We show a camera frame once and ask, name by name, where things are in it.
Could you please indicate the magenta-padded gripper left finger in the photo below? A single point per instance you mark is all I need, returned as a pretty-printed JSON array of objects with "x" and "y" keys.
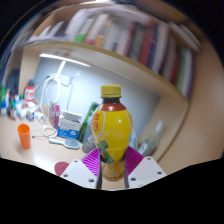
[{"x": 76, "y": 173}]

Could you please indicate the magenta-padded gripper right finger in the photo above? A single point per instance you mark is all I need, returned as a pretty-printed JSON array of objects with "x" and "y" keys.
[{"x": 146, "y": 171}]

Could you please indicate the yellow drink bottle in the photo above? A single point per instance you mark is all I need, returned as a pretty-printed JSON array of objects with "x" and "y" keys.
[{"x": 111, "y": 133}]

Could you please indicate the light blue hairbrush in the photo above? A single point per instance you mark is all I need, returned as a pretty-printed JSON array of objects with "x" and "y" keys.
[{"x": 68, "y": 143}]

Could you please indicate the tall clear bottle white cap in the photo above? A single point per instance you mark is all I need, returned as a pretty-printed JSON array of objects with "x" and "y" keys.
[{"x": 152, "y": 138}]

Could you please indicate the green plastic bottle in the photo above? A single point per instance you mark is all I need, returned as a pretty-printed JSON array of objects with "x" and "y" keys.
[{"x": 87, "y": 120}]

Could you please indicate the orange plastic cup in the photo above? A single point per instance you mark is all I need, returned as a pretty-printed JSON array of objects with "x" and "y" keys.
[{"x": 24, "y": 136}]

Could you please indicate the small white bottle blue label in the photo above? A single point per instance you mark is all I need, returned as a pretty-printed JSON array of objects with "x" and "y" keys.
[{"x": 30, "y": 114}]

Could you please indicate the red and white canister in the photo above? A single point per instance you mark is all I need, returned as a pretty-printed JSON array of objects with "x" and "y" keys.
[{"x": 29, "y": 96}]

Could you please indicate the white desk lamp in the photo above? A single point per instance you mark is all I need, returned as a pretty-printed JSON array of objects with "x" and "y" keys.
[{"x": 63, "y": 60}]

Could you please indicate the wooden shelf unit with books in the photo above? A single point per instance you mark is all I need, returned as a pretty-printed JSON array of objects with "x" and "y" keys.
[{"x": 133, "y": 43}]

